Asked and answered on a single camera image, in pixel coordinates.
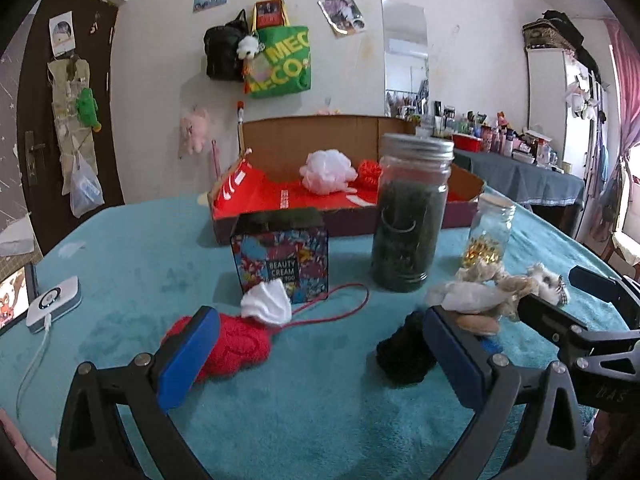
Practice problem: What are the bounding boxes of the red cord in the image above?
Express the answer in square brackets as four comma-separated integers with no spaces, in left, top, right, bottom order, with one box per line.
[284,283,371,332]

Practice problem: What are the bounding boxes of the red bag yellow handles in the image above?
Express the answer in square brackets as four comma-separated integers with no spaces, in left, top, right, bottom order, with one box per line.
[250,0,292,31]

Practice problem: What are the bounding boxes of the white crumpled sheet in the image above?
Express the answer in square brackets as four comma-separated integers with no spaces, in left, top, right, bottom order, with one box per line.
[0,212,42,257]

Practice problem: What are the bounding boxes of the pale pink plush toy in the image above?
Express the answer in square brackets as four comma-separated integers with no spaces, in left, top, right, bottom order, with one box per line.
[178,105,211,158]

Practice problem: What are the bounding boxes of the pink curtain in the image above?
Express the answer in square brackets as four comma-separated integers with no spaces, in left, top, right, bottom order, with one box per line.
[602,17,640,181]

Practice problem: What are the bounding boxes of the row of cosmetic bottles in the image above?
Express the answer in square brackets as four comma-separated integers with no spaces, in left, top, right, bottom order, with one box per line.
[400,100,576,173]

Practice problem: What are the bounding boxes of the white wardrobe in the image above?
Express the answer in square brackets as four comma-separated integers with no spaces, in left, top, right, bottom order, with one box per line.
[525,42,608,181]

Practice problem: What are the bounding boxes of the phone with cartoon screen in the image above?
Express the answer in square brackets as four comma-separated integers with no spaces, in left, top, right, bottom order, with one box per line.
[0,264,37,335]

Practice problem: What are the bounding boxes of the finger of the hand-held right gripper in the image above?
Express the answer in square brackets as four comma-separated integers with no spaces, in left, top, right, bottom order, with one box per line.
[517,294,640,361]
[569,265,640,330]

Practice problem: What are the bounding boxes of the tall glass jar metal lid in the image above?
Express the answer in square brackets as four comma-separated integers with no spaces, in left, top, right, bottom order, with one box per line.
[370,132,456,293]

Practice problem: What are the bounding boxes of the white cable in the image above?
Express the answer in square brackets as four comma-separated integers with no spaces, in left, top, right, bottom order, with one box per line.
[15,322,53,418]

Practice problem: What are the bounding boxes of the white grey power bank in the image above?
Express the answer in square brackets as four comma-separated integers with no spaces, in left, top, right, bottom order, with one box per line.
[26,276,82,335]

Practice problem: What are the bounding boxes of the red yarn ball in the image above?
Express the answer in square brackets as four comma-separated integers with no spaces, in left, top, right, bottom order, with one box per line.
[356,158,383,188]

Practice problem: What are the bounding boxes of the black duffel bag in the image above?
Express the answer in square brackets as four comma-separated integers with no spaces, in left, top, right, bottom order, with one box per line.
[542,10,586,46]

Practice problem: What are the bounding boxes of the white plush bear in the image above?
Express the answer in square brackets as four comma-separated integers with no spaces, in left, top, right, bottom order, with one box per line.
[236,34,261,61]

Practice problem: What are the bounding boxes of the colourful printed box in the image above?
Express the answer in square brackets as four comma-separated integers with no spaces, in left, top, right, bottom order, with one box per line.
[230,207,331,306]

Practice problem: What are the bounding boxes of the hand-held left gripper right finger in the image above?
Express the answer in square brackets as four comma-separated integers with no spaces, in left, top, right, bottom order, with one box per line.
[422,305,588,480]

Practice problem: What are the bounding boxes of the clear plastic bag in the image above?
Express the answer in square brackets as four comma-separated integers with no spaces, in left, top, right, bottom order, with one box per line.
[69,152,106,219]

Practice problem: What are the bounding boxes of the small glass jar gold contents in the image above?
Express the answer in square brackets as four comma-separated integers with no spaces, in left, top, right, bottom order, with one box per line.
[460,192,517,271]

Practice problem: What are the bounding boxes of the beige round puff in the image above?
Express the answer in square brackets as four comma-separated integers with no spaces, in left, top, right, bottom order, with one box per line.
[450,311,501,337]

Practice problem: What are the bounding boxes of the grey white cloth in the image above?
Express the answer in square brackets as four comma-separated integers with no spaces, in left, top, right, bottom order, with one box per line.
[425,280,503,313]

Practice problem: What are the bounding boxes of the white bath pouf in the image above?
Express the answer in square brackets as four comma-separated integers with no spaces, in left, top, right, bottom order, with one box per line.
[299,150,358,195]

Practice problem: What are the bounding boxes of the green tote bag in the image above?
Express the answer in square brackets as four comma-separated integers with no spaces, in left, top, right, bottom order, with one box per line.
[243,25,313,100]

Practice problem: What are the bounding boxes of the white hanging plush doll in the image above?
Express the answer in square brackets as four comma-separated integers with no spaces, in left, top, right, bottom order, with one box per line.
[564,72,608,123]

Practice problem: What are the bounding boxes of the wall mirror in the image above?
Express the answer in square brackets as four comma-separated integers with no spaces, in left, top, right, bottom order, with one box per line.
[381,0,430,121]

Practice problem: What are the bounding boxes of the beige hanging organizer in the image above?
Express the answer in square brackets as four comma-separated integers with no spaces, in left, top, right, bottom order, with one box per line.
[47,55,101,196]

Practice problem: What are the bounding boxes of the table with grey cloth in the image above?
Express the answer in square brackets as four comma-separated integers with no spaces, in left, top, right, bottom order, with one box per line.
[452,150,586,208]

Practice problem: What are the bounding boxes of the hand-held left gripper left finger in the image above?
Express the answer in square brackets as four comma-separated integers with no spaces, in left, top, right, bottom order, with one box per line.
[56,305,222,480]

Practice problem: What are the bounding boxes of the teal printed blanket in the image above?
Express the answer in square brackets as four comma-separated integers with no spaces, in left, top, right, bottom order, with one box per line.
[0,185,640,480]

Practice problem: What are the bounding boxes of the photo on door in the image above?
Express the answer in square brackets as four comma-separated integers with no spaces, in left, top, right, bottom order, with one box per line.
[49,10,75,58]

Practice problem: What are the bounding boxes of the photo wall poster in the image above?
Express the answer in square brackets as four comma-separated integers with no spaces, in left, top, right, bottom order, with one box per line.
[317,0,367,38]

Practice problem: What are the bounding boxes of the metal door handle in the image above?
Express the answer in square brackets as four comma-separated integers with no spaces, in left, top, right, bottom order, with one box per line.
[24,130,47,188]

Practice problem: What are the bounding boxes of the green plush toy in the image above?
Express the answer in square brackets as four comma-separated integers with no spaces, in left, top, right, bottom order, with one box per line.
[75,87,103,133]

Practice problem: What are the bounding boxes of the black knitted piece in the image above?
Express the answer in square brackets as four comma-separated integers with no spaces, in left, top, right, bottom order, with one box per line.
[375,310,438,388]

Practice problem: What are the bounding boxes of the red plastic basin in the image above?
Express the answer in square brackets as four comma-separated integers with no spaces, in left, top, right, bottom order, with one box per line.
[451,133,485,153]

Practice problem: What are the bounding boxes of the patterned storage case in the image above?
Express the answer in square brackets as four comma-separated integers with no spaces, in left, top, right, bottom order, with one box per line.
[522,20,571,51]

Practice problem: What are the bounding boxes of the white fluffy plush toy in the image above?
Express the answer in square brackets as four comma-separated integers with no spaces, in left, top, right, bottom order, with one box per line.
[522,261,571,307]

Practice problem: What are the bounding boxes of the cardboard box red lining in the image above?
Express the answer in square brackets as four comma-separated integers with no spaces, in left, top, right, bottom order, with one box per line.
[207,115,487,246]

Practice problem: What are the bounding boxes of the dark brown door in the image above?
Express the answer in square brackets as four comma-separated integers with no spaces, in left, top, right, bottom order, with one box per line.
[15,0,126,256]

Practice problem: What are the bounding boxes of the red knitted piece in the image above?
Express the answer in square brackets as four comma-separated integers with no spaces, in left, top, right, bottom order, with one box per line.
[160,312,275,383]

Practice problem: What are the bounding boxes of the white folded cloth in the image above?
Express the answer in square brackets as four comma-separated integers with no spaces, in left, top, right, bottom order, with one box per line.
[240,280,293,328]

